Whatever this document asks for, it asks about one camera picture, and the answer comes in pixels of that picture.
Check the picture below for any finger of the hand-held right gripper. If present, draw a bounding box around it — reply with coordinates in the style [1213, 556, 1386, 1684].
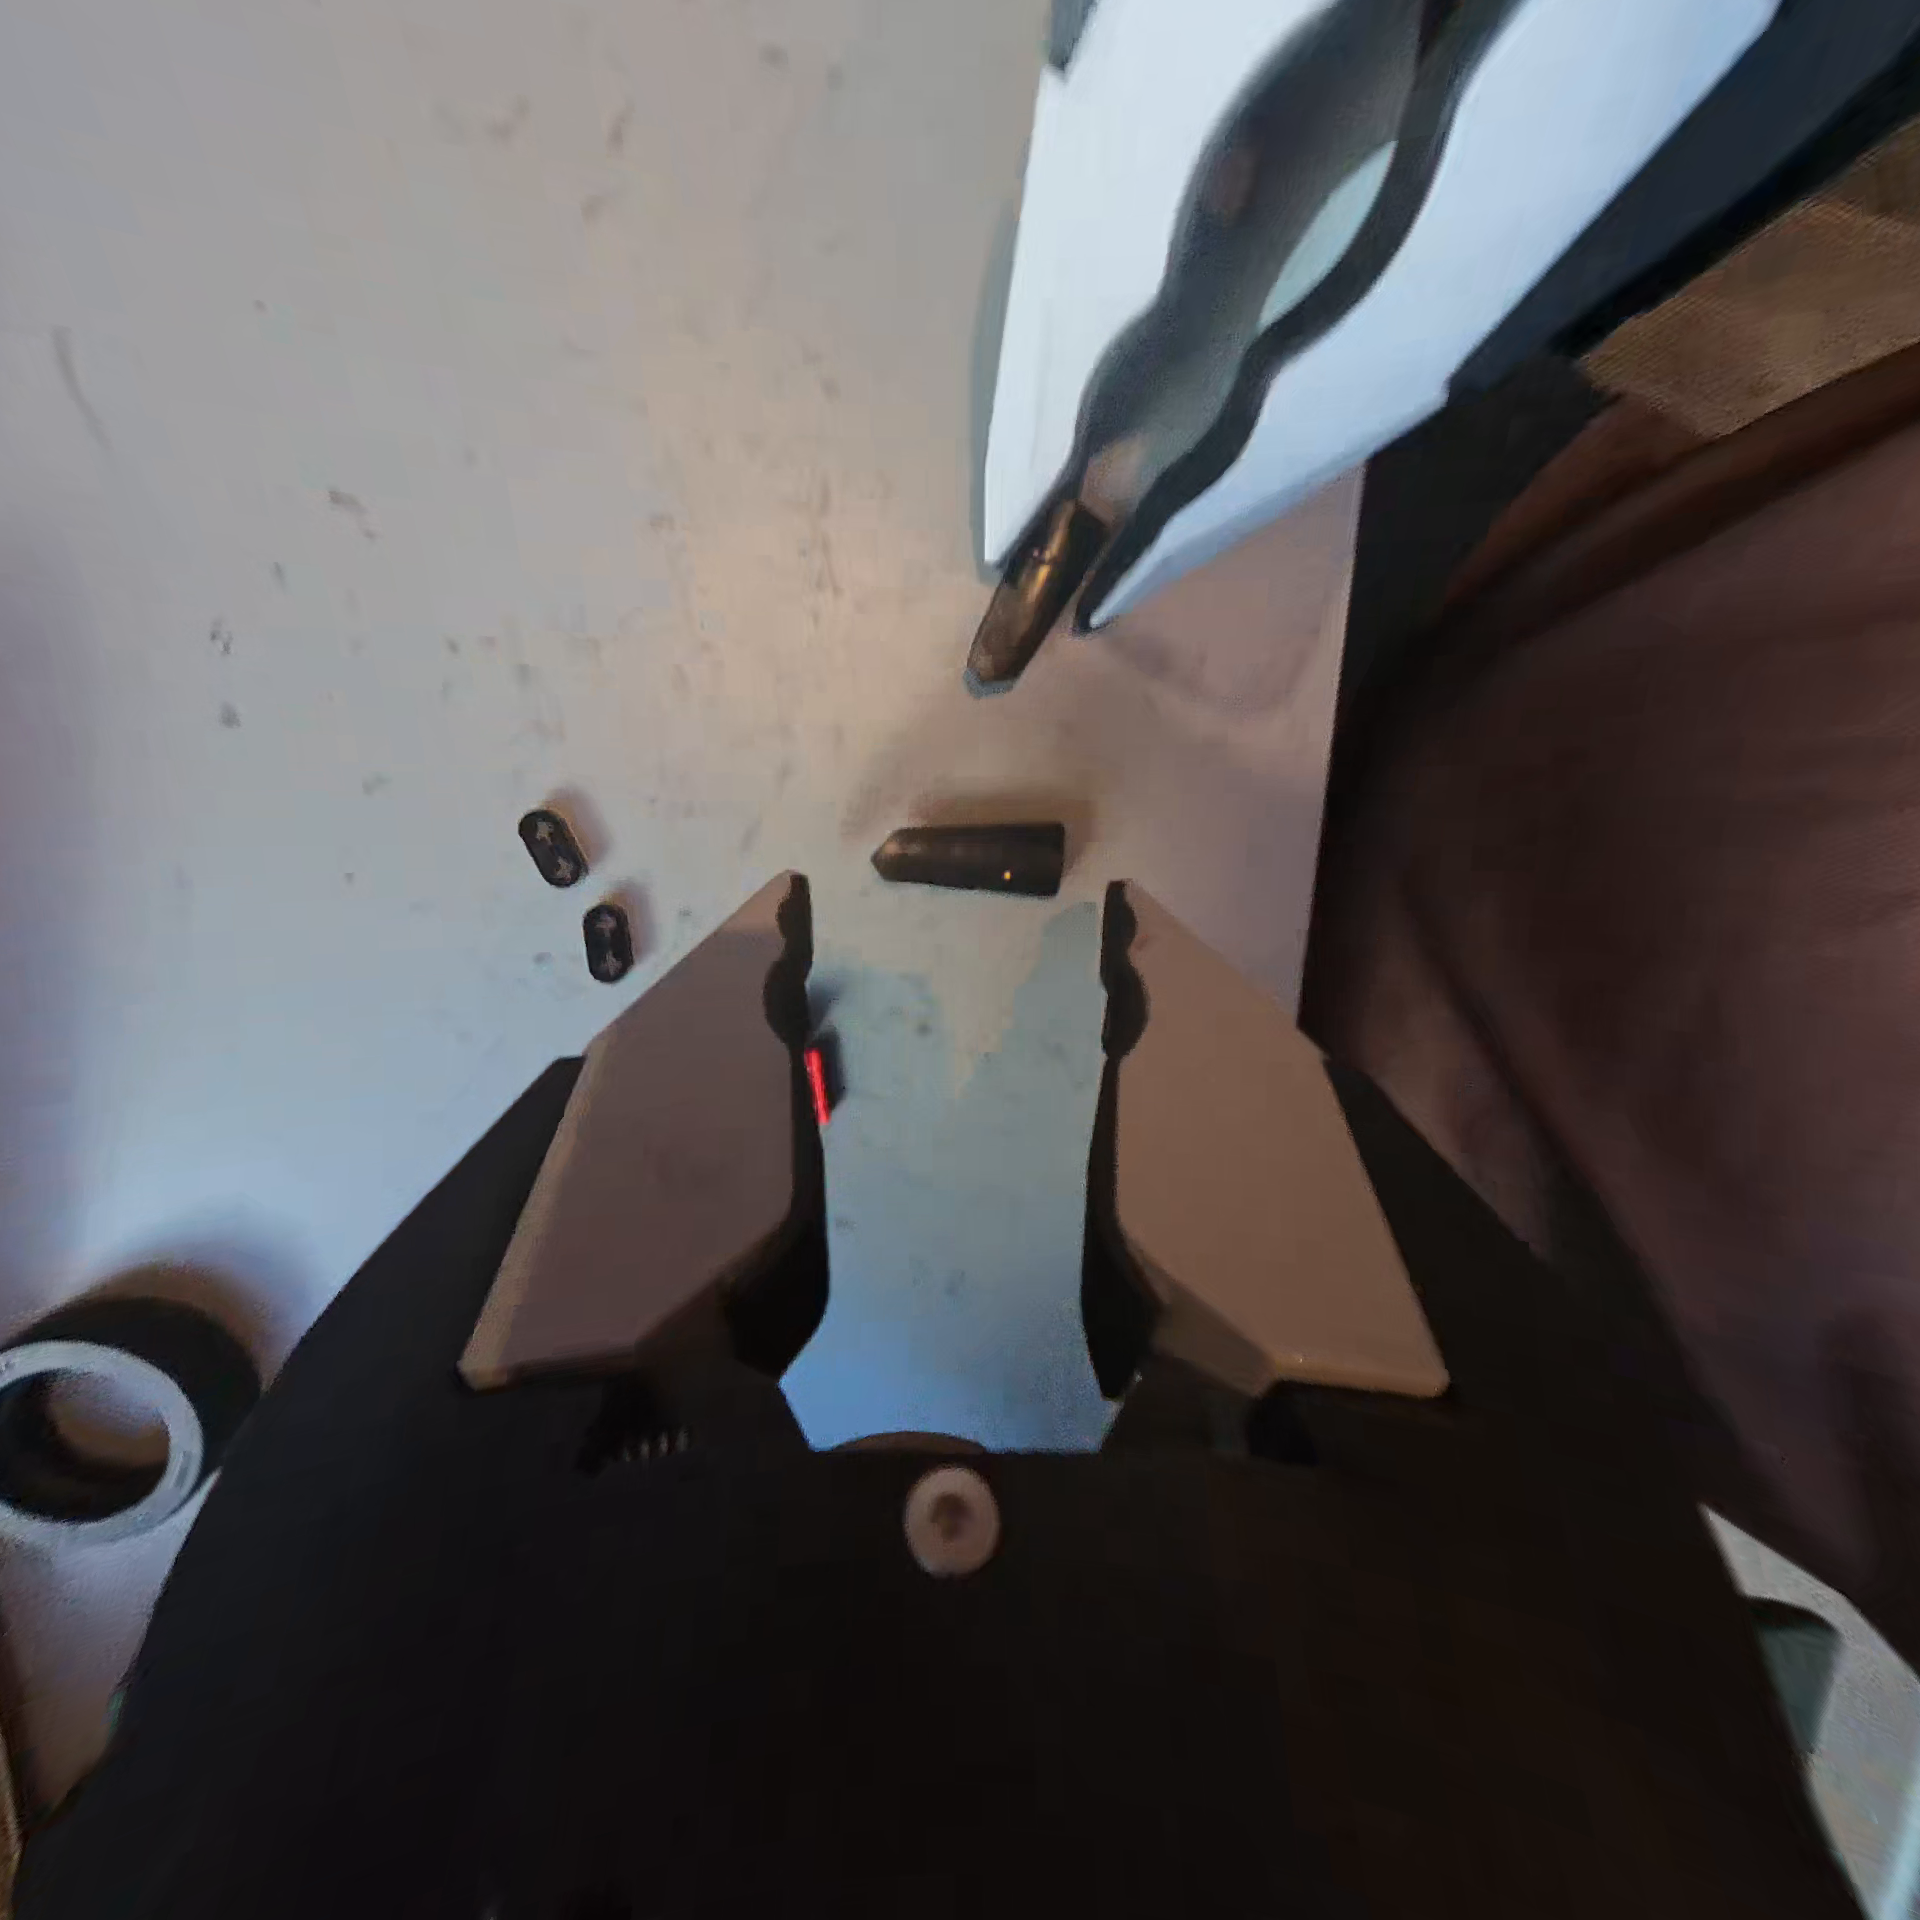
[1075, 0, 1789, 636]
[973, 0, 1420, 590]

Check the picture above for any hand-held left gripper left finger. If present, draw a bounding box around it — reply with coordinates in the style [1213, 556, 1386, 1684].
[455, 870, 831, 1391]

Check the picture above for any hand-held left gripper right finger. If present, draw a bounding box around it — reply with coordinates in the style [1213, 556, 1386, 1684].
[1082, 879, 1452, 1405]

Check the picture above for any black long panel piece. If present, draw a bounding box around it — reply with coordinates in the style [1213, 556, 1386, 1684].
[966, 495, 1115, 700]
[871, 822, 1068, 901]

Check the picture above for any person's right forearm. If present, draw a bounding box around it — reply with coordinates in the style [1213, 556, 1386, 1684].
[1574, 134, 1920, 452]

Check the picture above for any black rubber tyre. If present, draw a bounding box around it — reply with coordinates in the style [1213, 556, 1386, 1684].
[0, 1296, 264, 1570]

